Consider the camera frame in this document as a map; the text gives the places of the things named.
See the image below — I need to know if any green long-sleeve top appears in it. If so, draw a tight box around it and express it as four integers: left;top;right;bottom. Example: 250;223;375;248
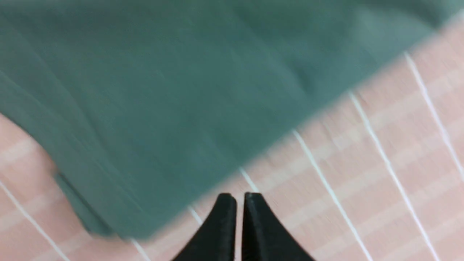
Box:
0;0;463;240

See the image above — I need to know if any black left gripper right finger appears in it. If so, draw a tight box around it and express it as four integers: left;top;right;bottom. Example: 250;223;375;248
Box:
241;192;314;261

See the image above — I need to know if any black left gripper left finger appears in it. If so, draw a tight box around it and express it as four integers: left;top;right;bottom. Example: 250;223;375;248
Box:
173;193;237;261

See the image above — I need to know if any pink checkered tablecloth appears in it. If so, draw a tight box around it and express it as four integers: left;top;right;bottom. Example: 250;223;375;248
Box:
0;18;464;261

